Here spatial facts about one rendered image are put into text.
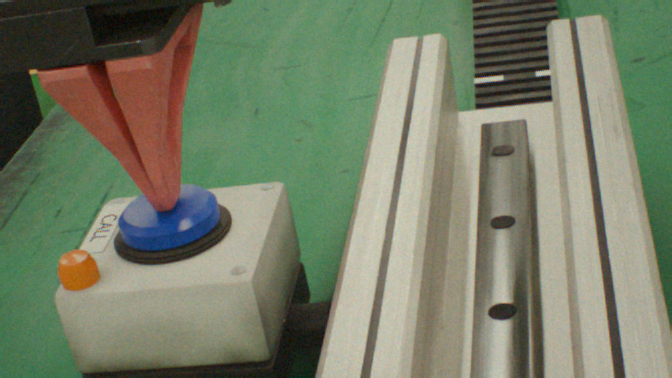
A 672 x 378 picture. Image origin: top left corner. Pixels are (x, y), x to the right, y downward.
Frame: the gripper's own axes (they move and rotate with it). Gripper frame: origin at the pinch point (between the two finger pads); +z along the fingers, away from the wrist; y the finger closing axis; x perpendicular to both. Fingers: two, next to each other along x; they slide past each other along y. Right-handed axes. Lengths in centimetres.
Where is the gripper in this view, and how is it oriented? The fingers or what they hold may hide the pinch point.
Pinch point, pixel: (163, 185)
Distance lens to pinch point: 49.2
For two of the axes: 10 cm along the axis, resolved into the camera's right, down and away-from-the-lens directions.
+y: 9.8, -1.1, -1.9
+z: 1.8, 8.8, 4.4
